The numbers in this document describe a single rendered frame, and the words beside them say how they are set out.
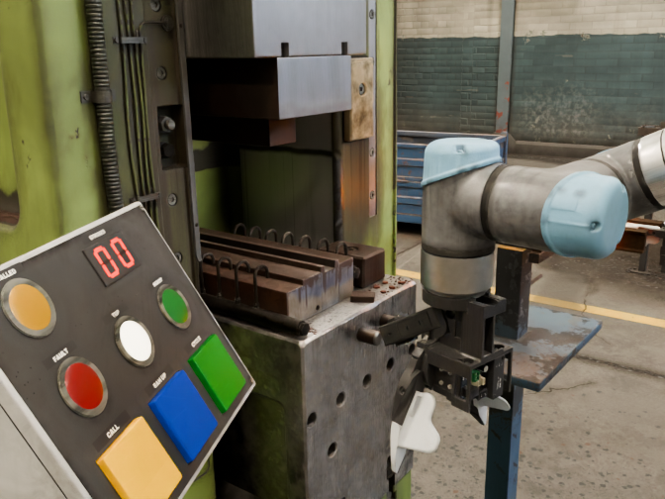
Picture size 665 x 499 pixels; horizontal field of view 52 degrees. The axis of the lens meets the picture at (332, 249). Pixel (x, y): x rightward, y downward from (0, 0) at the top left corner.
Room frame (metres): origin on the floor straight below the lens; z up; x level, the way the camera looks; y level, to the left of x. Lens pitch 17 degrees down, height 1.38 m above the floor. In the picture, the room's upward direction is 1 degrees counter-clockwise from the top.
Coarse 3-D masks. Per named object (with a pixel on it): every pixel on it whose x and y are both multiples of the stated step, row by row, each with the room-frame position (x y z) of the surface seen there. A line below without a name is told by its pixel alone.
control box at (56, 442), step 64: (64, 256) 0.65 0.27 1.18; (128, 256) 0.74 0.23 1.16; (0, 320) 0.53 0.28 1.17; (64, 320) 0.59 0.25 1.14; (128, 320) 0.67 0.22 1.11; (192, 320) 0.77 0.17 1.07; (0, 384) 0.50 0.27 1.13; (64, 384) 0.54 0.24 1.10; (128, 384) 0.61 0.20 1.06; (0, 448) 0.50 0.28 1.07; (64, 448) 0.50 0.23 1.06
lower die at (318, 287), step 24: (240, 240) 1.36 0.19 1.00; (264, 240) 1.38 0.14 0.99; (216, 264) 1.26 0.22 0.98; (240, 264) 1.22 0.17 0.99; (288, 264) 1.22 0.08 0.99; (312, 264) 1.18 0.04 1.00; (336, 264) 1.21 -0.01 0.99; (216, 288) 1.19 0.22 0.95; (240, 288) 1.16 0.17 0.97; (264, 288) 1.12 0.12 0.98; (288, 288) 1.11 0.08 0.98; (312, 288) 1.15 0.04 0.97; (336, 288) 1.21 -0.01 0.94; (288, 312) 1.09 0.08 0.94; (312, 312) 1.15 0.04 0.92
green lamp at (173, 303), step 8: (168, 296) 0.75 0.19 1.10; (176, 296) 0.77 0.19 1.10; (168, 304) 0.74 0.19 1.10; (176, 304) 0.76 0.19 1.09; (184, 304) 0.77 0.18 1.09; (168, 312) 0.73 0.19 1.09; (176, 312) 0.75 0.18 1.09; (184, 312) 0.76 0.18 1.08; (176, 320) 0.74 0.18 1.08; (184, 320) 0.75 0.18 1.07
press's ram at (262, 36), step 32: (192, 0) 1.13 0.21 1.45; (224, 0) 1.09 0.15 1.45; (256, 0) 1.06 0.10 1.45; (288, 0) 1.12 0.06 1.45; (320, 0) 1.18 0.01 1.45; (352, 0) 1.26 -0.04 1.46; (192, 32) 1.13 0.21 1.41; (224, 32) 1.09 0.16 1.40; (256, 32) 1.06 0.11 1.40; (288, 32) 1.12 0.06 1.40; (320, 32) 1.18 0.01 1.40; (352, 32) 1.26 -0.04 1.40
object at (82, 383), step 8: (72, 368) 0.56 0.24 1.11; (80, 368) 0.57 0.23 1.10; (88, 368) 0.57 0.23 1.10; (72, 376) 0.55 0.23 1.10; (80, 376) 0.56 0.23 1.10; (88, 376) 0.57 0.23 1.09; (96, 376) 0.58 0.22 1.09; (72, 384) 0.55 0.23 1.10; (80, 384) 0.55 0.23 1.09; (88, 384) 0.56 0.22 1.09; (96, 384) 0.57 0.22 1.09; (72, 392) 0.54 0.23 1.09; (80, 392) 0.55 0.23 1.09; (88, 392) 0.55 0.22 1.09; (96, 392) 0.56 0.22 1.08; (80, 400) 0.54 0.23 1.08; (88, 400) 0.55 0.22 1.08; (96, 400) 0.56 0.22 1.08; (88, 408) 0.54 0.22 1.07
